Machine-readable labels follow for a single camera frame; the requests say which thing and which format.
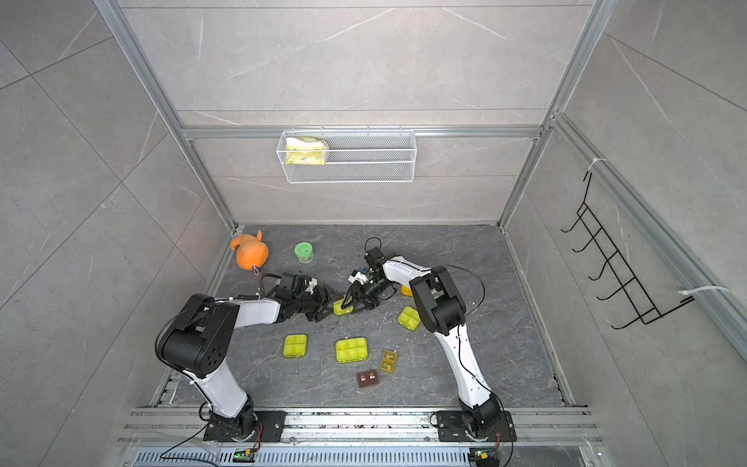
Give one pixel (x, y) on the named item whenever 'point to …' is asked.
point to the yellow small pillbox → (388, 361)
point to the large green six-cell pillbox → (351, 349)
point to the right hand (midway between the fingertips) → (350, 309)
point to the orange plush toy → (250, 250)
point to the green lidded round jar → (304, 252)
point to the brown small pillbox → (368, 378)
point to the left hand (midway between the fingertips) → (342, 298)
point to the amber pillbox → (406, 291)
